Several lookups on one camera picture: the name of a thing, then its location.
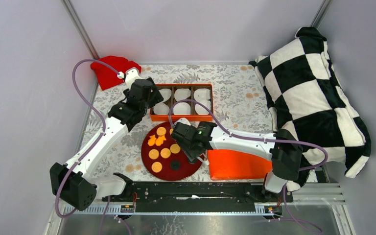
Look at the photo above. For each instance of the round orange cookie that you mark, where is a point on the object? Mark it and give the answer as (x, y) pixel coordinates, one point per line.
(156, 167)
(175, 148)
(161, 131)
(153, 154)
(165, 153)

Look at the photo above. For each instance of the orange tin lid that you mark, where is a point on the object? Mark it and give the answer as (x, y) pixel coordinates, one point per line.
(234, 165)

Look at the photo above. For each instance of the black white checkered blanket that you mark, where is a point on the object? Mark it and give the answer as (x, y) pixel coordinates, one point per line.
(305, 97)

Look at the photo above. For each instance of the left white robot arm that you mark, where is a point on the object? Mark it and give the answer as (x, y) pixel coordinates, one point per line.
(73, 182)

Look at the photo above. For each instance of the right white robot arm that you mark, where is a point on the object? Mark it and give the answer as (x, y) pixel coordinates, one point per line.
(281, 149)

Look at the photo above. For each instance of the orange fish cookie right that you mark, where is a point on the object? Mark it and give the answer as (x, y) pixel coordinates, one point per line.
(160, 140)

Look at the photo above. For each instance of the red cloth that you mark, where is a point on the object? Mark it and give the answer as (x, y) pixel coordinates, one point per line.
(108, 78)

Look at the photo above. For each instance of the orange fish cookie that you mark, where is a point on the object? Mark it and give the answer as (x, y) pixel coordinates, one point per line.
(160, 140)
(152, 140)

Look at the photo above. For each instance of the orange fish cookie left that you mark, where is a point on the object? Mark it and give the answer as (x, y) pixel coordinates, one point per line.
(152, 140)

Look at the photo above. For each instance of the round orange cookie bottom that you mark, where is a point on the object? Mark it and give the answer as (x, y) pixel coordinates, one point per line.
(156, 167)

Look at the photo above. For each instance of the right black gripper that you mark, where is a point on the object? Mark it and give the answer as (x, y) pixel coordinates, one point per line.
(190, 154)

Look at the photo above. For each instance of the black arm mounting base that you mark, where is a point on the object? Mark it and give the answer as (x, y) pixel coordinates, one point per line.
(195, 197)

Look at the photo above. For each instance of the white paper cup liner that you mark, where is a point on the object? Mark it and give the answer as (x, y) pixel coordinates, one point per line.
(161, 109)
(166, 94)
(182, 108)
(201, 110)
(182, 93)
(202, 94)

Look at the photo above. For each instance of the dark red round plate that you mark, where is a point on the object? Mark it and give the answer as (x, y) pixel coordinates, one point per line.
(167, 174)

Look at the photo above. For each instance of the black round cookie bottom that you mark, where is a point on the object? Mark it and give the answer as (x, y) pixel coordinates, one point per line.
(175, 165)

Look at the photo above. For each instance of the floral table mat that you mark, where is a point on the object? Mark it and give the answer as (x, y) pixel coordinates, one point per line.
(238, 99)

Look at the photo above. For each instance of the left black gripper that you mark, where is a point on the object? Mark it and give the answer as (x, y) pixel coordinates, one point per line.
(155, 97)

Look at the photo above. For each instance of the orange compartment cookie tin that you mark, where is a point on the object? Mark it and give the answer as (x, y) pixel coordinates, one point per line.
(193, 116)

